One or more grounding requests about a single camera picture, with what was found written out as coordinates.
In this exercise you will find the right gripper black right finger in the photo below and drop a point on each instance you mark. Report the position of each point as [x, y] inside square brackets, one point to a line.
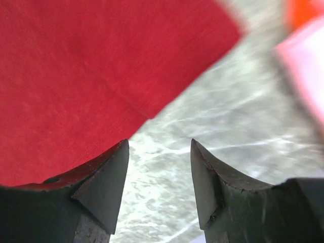
[234, 207]

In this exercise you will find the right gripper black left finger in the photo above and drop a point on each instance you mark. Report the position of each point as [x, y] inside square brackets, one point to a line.
[81, 205]

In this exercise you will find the red t shirt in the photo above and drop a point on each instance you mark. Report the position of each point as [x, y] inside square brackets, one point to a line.
[79, 76]

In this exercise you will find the pink folded t shirt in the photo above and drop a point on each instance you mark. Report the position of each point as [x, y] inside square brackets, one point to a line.
[302, 56]

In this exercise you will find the orange folded t shirt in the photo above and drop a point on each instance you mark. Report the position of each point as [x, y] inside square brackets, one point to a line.
[300, 12]

